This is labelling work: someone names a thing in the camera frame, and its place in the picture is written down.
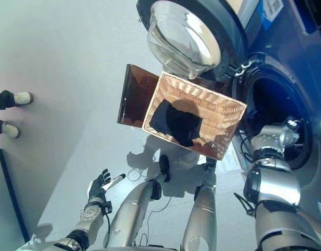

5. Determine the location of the amber translucent acrylic stool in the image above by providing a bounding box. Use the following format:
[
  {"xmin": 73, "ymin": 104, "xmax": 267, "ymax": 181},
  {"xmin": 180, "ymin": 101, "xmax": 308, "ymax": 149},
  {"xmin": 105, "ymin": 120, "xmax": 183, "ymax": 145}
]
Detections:
[{"xmin": 117, "ymin": 64, "xmax": 226, "ymax": 129}]

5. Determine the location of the grey front-load washing machine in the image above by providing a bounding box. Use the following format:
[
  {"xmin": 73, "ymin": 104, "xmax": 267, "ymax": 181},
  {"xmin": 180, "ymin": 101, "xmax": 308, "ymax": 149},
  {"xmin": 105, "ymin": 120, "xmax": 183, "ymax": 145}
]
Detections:
[{"xmin": 228, "ymin": 0, "xmax": 321, "ymax": 210}]

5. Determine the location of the white board with black edge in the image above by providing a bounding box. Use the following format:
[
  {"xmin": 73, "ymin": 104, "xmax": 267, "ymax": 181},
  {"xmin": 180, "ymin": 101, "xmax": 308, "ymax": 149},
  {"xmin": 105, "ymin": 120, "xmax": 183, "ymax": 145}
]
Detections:
[{"xmin": 0, "ymin": 148, "xmax": 30, "ymax": 243}]

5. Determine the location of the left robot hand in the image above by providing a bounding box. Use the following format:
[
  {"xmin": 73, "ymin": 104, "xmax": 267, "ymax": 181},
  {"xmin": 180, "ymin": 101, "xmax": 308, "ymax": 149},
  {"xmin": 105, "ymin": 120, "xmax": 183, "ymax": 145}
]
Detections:
[{"xmin": 87, "ymin": 168, "xmax": 127, "ymax": 203}]

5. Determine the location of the round glass washer door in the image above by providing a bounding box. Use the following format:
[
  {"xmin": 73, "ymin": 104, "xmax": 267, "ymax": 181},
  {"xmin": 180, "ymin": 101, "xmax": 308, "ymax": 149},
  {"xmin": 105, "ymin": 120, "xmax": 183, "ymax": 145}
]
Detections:
[{"xmin": 136, "ymin": 0, "xmax": 249, "ymax": 81}]

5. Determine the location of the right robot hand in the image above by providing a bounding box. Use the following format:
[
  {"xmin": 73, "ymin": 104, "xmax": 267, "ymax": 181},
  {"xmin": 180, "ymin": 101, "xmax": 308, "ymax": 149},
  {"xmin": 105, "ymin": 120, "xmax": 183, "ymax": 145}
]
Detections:
[{"xmin": 285, "ymin": 119, "xmax": 301, "ymax": 139}]

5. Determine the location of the rectangular wicker laundry basket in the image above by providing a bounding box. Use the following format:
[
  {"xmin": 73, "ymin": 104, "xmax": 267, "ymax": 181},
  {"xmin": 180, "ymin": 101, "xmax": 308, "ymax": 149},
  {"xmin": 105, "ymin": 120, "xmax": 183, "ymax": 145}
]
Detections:
[{"xmin": 141, "ymin": 71, "xmax": 248, "ymax": 161}]

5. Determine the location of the white floor cable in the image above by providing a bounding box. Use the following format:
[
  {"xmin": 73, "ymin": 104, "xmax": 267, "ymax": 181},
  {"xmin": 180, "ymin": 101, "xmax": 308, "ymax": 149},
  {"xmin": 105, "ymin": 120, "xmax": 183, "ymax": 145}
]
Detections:
[{"xmin": 128, "ymin": 167, "xmax": 148, "ymax": 181}]

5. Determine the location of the blue and white sticker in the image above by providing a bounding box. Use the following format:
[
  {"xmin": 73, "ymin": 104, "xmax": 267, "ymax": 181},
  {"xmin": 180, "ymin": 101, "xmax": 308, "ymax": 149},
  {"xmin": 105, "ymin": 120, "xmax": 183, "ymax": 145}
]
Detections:
[{"xmin": 259, "ymin": 0, "xmax": 284, "ymax": 30}]

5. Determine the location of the black garment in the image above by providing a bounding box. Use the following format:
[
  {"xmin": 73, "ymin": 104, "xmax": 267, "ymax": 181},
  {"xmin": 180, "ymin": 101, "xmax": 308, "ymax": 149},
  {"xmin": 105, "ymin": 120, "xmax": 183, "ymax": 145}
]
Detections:
[{"xmin": 149, "ymin": 100, "xmax": 203, "ymax": 147}]

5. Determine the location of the left silver robot leg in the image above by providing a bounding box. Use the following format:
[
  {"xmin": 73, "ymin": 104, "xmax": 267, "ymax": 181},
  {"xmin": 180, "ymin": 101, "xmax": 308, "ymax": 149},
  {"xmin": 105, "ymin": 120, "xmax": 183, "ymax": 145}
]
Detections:
[{"xmin": 102, "ymin": 154, "xmax": 171, "ymax": 248}]

